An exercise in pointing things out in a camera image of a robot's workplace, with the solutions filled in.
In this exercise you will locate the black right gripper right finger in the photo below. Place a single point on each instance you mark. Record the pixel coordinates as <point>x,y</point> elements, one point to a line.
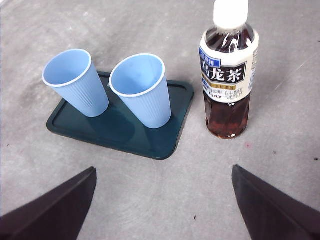
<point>275,212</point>

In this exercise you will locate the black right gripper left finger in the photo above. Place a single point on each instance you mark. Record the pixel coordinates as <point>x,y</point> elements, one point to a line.
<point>55,215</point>

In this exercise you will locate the dark oolong tea bottle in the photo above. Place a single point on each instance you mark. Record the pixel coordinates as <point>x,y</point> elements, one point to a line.
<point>227,75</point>

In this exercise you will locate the dark navy rectangular tray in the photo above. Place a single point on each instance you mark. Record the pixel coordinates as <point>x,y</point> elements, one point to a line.
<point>112,132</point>

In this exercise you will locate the blue ribbed plastic cup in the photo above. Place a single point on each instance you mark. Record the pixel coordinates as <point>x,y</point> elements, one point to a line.
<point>150,105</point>
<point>82,92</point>

